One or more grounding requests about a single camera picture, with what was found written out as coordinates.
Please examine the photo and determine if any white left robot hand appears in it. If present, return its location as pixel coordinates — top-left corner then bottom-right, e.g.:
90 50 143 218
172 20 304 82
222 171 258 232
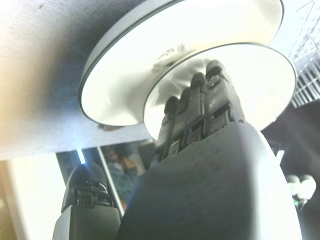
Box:
52 58 305 240

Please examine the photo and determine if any silver wire dish rack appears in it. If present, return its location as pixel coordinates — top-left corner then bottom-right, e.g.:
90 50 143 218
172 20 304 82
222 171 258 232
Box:
268 0 320 107

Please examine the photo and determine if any white robot column, blue light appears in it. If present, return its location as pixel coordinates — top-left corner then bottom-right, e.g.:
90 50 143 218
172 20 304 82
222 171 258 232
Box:
0 147 113 240

